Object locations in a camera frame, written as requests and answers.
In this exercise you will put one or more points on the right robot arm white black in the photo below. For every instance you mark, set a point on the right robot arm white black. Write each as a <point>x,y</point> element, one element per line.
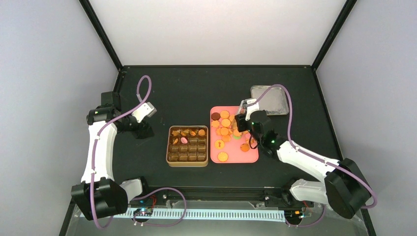
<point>338,184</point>

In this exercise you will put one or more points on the white slotted cable duct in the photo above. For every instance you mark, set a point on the white slotted cable duct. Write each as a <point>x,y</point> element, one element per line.
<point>212,214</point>

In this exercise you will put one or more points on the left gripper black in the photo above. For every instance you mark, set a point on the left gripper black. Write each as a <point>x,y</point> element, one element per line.
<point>140,132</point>

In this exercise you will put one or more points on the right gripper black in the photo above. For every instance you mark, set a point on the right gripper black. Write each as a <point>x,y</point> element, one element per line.
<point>238,118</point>

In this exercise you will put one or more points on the pink plastic tray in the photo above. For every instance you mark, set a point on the pink plastic tray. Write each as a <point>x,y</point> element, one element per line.
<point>224,137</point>

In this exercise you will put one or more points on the pink round cookie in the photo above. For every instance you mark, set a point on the pink round cookie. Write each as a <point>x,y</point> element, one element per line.
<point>183,140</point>

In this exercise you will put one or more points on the dark chocolate round cookie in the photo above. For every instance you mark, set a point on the dark chocolate round cookie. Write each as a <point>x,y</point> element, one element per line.
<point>215,116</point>

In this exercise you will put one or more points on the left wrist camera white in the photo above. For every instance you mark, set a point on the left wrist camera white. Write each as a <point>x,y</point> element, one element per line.
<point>145,110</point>

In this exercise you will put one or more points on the black front rail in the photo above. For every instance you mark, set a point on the black front rail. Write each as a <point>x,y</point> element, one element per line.
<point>270,196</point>

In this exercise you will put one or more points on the round golden cookie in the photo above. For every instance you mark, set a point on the round golden cookie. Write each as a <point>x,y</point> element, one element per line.
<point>222,156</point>

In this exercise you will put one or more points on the left circuit board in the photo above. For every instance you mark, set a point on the left circuit board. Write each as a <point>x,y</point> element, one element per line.
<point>143,212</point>

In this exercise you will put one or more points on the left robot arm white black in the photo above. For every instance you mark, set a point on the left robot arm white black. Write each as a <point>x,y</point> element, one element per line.
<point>98,195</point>

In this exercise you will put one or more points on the silver tin lid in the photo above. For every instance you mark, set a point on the silver tin lid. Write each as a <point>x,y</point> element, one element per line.
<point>274,102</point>

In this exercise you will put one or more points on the gold cookie tin box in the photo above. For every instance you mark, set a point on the gold cookie tin box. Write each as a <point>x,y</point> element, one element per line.
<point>194,153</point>

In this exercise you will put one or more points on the round cracker cookie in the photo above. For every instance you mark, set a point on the round cracker cookie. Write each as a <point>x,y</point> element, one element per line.
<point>224,114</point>

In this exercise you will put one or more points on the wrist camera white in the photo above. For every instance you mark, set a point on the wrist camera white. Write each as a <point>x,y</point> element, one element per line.
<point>247,107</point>
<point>145,110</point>

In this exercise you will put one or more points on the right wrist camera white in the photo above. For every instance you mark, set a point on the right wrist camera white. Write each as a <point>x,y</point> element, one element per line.
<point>247,107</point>

